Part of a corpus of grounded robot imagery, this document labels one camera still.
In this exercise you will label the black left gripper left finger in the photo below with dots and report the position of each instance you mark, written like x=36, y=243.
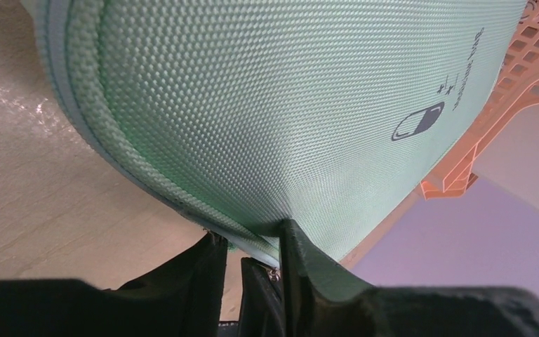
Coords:
x=181, y=297

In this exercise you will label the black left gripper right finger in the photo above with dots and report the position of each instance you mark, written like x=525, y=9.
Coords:
x=322, y=298

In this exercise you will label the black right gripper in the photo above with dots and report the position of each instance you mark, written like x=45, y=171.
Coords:
x=261, y=313

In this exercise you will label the green medicine case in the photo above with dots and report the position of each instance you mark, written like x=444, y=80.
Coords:
x=241, y=114

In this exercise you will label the beige folder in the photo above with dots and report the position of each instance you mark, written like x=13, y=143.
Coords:
x=511, y=160

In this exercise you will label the peach desk file organizer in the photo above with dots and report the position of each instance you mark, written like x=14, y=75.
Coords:
x=517, y=88

